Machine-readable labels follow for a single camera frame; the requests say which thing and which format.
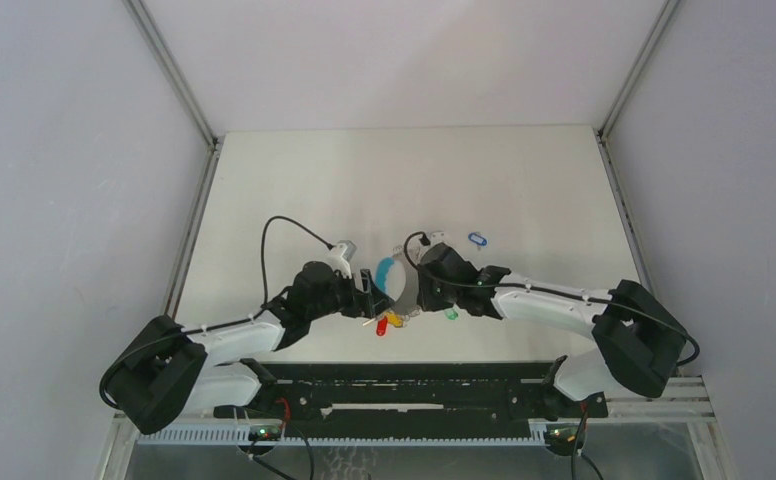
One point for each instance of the blue key tag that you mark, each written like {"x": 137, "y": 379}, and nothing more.
{"x": 478, "y": 240}

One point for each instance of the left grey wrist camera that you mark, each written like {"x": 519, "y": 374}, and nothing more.
{"x": 339, "y": 257}

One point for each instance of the circuit board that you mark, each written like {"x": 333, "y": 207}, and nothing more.
{"x": 267, "y": 433}
{"x": 564, "y": 440}

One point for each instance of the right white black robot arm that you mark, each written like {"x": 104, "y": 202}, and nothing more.
{"x": 637, "y": 343}

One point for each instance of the left circuit board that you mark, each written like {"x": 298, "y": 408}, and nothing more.
{"x": 267, "y": 433}

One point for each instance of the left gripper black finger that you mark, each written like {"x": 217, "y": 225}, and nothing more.
{"x": 374, "y": 296}
{"x": 376, "y": 308}

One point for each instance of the left aluminium frame post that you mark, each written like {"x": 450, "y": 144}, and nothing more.
{"x": 149, "y": 30}

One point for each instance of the white slotted cable duct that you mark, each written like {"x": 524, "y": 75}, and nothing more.
{"x": 528, "y": 434}

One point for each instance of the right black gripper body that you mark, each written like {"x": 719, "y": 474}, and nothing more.
{"x": 438, "y": 298}

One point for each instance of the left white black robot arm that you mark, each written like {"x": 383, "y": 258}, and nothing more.
{"x": 168, "y": 369}

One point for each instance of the aluminium frame post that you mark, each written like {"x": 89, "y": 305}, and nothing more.
{"x": 603, "y": 134}
{"x": 149, "y": 30}

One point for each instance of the right circuit board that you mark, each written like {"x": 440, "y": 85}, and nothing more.
{"x": 564, "y": 440}

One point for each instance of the right aluminium frame post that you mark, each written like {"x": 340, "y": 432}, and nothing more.
{"x": 603, "y": 134}

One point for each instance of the large keyring with key tags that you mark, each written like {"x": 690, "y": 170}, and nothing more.
{"x": 390, "y": 276}

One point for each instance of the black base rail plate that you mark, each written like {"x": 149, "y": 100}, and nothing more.
{"x": 409, "y": 399}

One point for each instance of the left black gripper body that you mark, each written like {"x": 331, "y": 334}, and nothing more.
{"x": 348, "y": 301}

